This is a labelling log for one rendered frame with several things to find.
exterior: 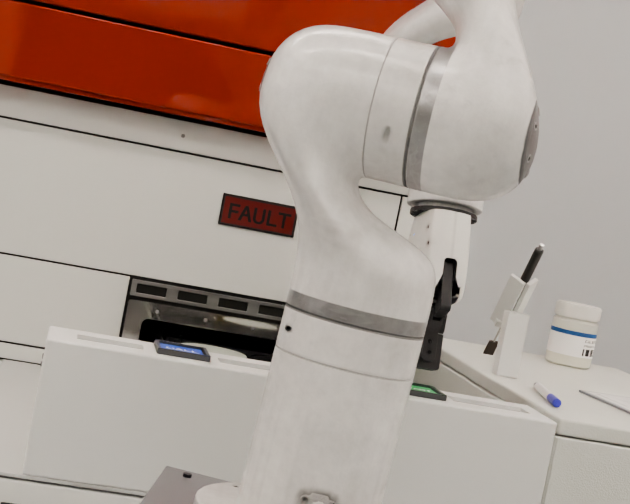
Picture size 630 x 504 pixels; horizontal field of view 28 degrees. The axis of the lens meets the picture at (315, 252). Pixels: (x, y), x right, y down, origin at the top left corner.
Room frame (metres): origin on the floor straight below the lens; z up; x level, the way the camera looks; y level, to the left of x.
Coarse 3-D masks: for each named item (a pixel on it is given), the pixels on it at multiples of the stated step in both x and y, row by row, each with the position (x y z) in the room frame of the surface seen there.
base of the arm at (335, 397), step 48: (288, 336) 1.02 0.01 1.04; (336, 336) 1.00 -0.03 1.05; (384, 336) 1.00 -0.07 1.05; (288, 384) 1.01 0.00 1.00; (336, 384) 0.99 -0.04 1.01; (384, 384) 1.00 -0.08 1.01; (288, 432) 1.00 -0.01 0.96; (336, 432) 0.99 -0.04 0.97; (384, 432) 1.01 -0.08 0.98; (288, 480) 1.00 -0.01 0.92; (336, 480) 1.00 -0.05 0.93; (384, 480) 1.03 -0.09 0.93
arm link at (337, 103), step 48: (288, 48) 1.04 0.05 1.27; (336, 48) 1.02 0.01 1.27; (384, 48) 1.02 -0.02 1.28; (432, 48) 1.03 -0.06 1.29; (288, 96) 1.02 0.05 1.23; (336, 96) 1.01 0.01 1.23; (384, 96) 1.00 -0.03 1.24; (288, 144) 1.01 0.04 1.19; (336, 144) 1.01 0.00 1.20; (384, 144) 1.01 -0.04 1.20; (336, 192) 1.02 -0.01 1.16; (336, 240) 1.00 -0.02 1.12; (384, 240) 1.02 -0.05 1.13; (336, 288) 1.00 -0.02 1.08; (384, 288) 1.00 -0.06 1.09; (432, 288) 1.03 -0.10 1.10
